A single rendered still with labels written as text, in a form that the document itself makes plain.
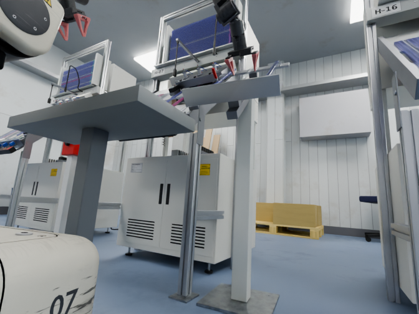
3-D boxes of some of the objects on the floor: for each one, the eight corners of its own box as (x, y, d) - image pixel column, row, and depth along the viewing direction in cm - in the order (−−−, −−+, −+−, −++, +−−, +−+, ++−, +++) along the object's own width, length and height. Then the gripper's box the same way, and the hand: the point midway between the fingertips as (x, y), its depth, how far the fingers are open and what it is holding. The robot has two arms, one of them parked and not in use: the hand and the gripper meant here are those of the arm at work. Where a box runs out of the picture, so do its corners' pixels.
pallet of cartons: (323, 234, 350) (323, 205, 358) (320, 240, 283) (319, 204, 291) (250, 227, 404) (250, 202, 412) (232, 230, 337) (234, 200, 345)
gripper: (219, 39, 97) (227, 77, 105) (253, 31, 92) (259, 71, 99) (224, 37, 103) (231, 74, 110) (256, 29, 97) (261, 68, 104)
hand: (244, 71), depth 104 cm, fingers open, 9 cm apart
